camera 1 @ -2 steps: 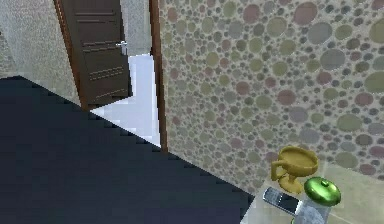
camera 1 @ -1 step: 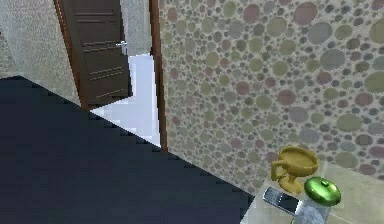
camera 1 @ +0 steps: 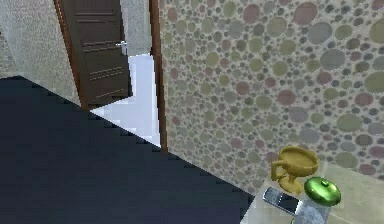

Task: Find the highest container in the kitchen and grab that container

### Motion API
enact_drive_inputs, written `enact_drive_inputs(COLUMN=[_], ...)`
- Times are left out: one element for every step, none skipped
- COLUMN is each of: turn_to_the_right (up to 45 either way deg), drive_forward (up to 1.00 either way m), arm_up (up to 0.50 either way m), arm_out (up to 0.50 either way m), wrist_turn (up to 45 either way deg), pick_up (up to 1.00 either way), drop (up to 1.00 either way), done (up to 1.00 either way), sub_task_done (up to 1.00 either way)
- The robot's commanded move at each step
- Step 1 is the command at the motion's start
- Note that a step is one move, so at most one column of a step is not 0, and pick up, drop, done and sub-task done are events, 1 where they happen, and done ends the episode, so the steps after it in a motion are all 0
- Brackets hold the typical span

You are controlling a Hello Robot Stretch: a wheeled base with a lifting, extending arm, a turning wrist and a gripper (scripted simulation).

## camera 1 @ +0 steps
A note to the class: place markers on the black and silver phone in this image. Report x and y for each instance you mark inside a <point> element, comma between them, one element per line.
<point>281,200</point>

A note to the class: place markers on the green apple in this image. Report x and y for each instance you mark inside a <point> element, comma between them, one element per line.
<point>321,190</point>

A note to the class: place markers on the clear glass jar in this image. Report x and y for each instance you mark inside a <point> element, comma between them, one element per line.
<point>311,213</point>

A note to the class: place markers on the dark brown room door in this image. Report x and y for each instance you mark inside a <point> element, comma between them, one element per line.
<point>100,50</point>

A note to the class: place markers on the yellow footed cup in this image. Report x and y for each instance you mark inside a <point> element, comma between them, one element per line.
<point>296,163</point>

